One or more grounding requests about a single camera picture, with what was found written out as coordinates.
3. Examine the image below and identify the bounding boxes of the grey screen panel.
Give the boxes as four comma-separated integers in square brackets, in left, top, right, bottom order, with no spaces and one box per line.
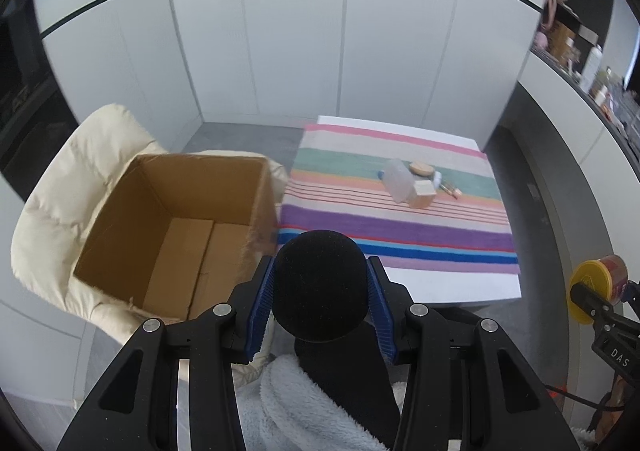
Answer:
[612,0,640,92]

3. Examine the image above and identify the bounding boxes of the black cable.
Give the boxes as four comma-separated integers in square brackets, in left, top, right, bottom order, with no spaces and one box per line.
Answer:
[544,383,621,412]

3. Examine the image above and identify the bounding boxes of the beige cube box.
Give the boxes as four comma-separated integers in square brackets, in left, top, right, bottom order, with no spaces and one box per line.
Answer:
[409,180,437,209]

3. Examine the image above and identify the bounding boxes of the red jar yellow lid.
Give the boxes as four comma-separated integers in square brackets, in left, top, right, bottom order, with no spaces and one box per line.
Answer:
[569,254,628,324]

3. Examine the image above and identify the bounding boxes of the person's right forearm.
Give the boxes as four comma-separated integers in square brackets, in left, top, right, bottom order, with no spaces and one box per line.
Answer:
[587,373,640,447]

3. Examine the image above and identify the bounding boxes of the tall white bottle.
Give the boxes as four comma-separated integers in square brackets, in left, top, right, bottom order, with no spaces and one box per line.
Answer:
[580,45,603,92]

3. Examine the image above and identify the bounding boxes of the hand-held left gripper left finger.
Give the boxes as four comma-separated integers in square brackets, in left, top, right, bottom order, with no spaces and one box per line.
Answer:
[57,255,276,451]

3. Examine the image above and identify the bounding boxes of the black glossy panel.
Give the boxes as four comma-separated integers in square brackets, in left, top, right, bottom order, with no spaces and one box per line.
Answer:
[0,1,78,204]

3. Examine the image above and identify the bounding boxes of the small brown paw-print box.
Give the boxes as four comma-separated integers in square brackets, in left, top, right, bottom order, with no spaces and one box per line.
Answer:
[550,21,578,59]

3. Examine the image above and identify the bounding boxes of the cardboard box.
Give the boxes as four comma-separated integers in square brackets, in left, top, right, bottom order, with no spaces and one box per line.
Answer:
[73,153,281,324]

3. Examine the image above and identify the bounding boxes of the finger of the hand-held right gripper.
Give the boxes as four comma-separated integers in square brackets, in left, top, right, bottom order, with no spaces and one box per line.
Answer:
[619,279,640,322]
[570,282,627,333]

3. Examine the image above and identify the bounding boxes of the translucent square bottle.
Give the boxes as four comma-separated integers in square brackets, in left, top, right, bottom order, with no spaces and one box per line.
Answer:
[378,158,418,204]

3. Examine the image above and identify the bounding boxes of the black round puff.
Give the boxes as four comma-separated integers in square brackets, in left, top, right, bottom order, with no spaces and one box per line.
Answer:
[272,229,371,344]

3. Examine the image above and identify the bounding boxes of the striped cloth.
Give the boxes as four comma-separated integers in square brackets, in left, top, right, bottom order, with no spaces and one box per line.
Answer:
[276,123,521,276]

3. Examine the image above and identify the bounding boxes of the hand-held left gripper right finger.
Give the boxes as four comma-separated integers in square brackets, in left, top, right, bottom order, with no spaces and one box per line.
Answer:
[366,256,581,451]

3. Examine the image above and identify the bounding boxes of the cream padded chair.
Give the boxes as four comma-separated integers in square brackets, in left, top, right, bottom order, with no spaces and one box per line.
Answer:
[10,103,288,412]

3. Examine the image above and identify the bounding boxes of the person's left leg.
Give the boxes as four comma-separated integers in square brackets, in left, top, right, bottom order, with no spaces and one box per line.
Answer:
[294,318,403,449]

